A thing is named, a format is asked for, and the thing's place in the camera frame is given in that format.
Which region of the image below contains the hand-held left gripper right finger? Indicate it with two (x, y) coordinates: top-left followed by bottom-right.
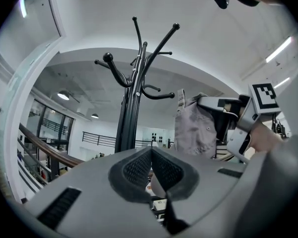
(151, 146), (247, 236)

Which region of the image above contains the black metal balcony railing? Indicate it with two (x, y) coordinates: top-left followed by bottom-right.
(81, 131), (175, 149)

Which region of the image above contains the grey baseball cap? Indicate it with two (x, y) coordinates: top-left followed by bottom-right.
(174, 88), (218, 160)

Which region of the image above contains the black railing wooden handrail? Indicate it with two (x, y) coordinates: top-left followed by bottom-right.
(16, 122), (85, 185)

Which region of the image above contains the black framed window wall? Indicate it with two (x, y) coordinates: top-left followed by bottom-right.
(27, 99), (75, 146)

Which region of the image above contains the ceiling strip light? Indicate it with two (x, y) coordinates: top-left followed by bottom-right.
(274, 76), (292, 89)
(19, 0), (28, 18)
(265, 36), (293, 63)

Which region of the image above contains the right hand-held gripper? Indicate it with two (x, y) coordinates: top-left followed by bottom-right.
(197, 82), (282, 164)

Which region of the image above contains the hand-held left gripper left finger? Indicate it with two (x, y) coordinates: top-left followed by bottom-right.
(24, 146), (170, 238)

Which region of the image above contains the black metal coat rack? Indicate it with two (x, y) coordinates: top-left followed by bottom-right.
(94, 16), (181, 154)

